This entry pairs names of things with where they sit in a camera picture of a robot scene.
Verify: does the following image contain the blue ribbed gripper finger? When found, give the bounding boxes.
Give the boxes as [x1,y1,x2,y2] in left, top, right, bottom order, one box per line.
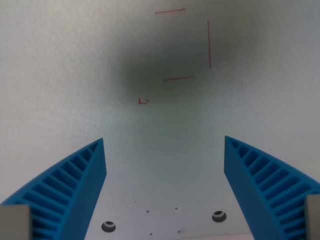
[223,135,320,240]
[0,137,108,240]

